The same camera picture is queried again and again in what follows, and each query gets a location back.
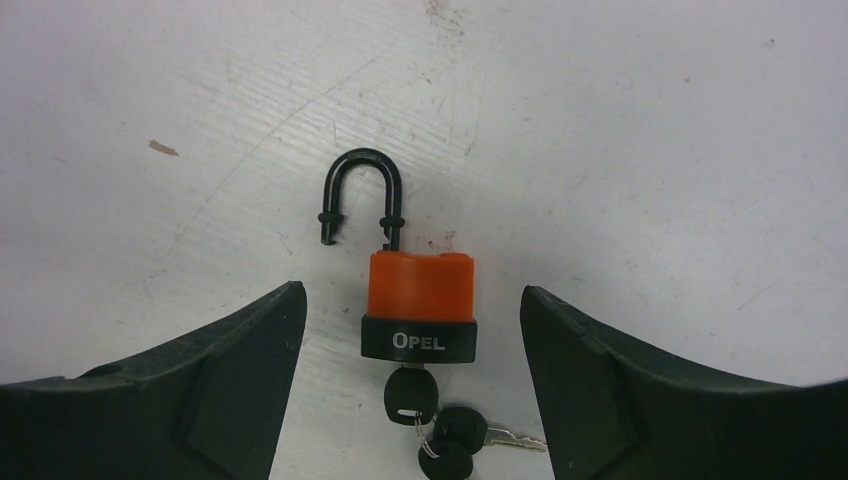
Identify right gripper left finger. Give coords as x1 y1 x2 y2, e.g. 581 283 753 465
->
1 281 307 479

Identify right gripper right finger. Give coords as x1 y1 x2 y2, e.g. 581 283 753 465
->
519 286 847 479

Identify black keys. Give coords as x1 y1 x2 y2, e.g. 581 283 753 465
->
384 366 547 480

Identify orange black padlock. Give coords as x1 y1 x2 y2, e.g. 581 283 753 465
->
318 148 478 364

